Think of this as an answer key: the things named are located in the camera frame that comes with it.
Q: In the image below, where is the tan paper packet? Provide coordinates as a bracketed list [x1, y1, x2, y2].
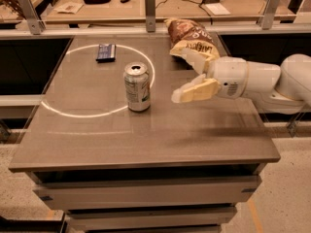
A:
[55, 2, 83, 14]

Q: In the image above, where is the right metal bracket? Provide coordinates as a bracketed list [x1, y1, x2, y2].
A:
[258, 0, 280, 30]

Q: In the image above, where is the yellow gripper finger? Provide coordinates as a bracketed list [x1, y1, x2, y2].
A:
[181, 48, 216, 75]
[171, 74, 221, 103]

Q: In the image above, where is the silver green 7up can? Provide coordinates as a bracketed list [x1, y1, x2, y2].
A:
[123, 62, 151, 112]

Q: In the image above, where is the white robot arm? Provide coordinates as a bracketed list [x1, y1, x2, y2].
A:
[172, 49, 311, 115]

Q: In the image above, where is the metal bracket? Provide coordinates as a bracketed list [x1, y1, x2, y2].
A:
[18, 0, 45, 35]
[144, 0, 156, 32]
[258, 0, 280, 30]

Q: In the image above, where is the grey drawer cabinet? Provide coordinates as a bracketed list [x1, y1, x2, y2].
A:
[10, 35, 279, 233]

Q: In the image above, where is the dark blue snack packet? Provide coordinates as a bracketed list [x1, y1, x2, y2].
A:
[96, 44, 116, 63]

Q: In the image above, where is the white paper sheet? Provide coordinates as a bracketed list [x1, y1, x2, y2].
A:
[205, 3, 230, 16]

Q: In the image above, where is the left metal bracket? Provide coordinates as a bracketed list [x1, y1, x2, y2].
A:
[18, 0, 45, 35]

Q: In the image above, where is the black pouch on desk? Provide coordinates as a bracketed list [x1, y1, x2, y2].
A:
[84, 0, 111, 5]

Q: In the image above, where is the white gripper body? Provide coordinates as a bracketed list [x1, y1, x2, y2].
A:
[207, 56, 248, 99]

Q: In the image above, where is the middle metal bracket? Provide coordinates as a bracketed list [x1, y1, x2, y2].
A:
[144, 0, 156, 32]

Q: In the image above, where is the brown yellow chip bag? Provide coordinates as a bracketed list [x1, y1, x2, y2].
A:
[164, 17, 220, 60]

